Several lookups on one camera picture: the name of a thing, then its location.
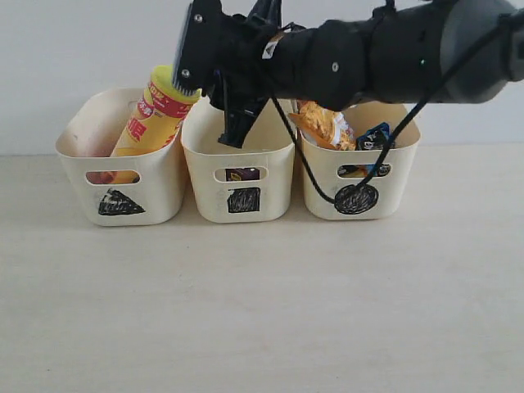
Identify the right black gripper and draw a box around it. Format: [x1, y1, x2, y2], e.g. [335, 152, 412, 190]
[208, 0, 287, 147]

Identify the orange snack bag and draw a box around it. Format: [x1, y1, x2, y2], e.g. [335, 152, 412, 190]
[287, 101, 356, 151]

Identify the purple juice carton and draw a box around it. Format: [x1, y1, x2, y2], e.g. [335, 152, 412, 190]
[225, 167, 260, 182]

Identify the yellow Lay's chip can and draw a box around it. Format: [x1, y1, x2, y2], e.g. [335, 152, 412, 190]
[111, 65, 201, 157]

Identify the blue snack bag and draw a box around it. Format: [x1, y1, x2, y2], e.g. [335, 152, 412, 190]
[337, 121, 397, 179]

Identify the pink Lay's chip can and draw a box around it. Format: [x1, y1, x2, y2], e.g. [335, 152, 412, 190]
[87, 141, 120, 185]

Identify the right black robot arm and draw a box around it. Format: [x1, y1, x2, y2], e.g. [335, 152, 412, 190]
[210, 1, 523, 148]

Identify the middle cream bin, square mark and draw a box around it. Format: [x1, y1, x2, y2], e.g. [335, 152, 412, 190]
[181, 97, 295, 224]

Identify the right cream bin, circle mark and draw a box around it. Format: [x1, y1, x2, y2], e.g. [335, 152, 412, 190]
[289, 102, 421, 220]

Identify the left cream bin, triangle mark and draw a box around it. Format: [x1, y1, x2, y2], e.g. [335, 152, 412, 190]
[55, 88, 188, 227]

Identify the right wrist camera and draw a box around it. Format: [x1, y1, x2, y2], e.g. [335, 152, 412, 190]
[172, 0, 223, 97]

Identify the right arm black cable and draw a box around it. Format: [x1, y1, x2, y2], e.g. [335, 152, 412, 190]
[268, 0, 524, 206]

